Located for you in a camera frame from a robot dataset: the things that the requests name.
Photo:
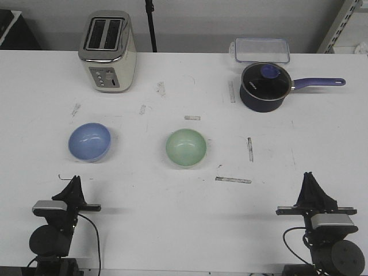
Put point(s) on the dark blue saucepan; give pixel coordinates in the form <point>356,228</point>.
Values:
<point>264,106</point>

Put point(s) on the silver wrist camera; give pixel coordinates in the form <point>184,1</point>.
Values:
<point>49,208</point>
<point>331,220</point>

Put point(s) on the white slotted shelf rack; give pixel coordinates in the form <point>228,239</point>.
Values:
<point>341,20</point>

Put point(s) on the black tripod pole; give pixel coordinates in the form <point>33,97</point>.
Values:
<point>149,7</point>

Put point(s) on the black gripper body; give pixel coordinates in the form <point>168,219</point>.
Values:
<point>64,219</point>
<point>321,235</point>

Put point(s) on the cream and chrome toaster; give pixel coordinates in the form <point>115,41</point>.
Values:
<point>108,50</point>

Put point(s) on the glass lid with blue knob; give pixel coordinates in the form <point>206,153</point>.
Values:
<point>267,81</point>

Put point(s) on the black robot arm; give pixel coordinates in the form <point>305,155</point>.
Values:
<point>341,258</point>
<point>51,242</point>

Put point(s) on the green bowl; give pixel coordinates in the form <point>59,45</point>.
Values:
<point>186,147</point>

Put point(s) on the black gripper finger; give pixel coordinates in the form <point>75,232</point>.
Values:
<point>79,193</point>
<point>304,198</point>
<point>317,195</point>
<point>68,194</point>

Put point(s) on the clear plastic food container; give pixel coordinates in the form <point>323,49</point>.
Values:
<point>249,50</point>

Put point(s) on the blue bowl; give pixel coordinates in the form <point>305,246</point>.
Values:
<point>90,142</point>

